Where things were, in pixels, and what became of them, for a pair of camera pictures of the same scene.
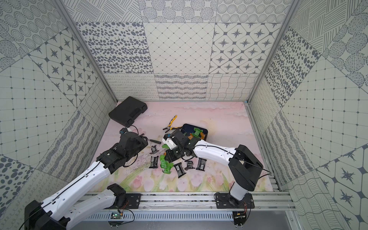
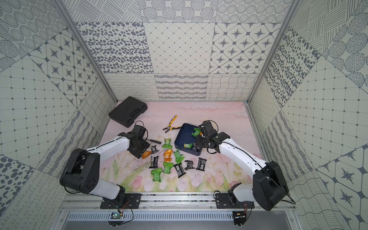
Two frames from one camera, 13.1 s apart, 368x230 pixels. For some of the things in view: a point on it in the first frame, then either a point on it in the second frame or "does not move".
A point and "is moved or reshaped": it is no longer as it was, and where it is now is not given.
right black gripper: x=171 y=158 → x=198 y=143
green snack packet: x=163 y=161 is moved or reshaped
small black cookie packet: x=189 y=165 does not move
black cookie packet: x=201 y=164 does not move
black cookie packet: x=179 y=169 does not move
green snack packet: x=165 y=146 does not move
